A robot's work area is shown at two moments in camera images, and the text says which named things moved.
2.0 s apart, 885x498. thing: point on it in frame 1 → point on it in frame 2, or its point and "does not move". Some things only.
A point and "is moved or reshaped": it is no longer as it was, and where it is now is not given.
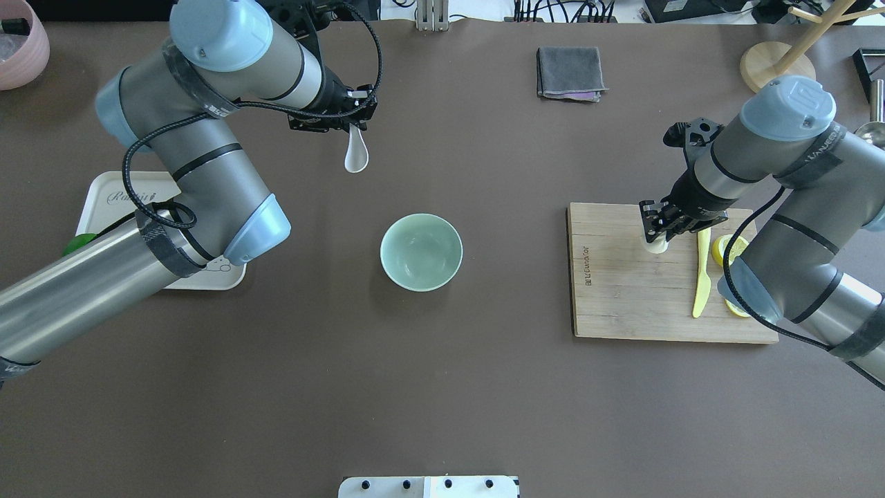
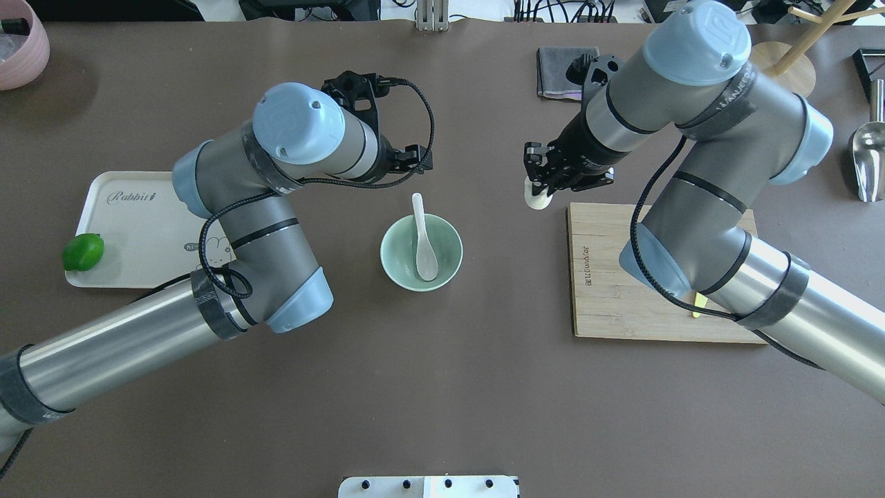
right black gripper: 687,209 → 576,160
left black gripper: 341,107 → 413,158
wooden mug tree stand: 767,60 does not move
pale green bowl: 421,252 does not move
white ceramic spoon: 356,158 is moved or reshaped
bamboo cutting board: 621,290 does not move
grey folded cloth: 570,72 does not move
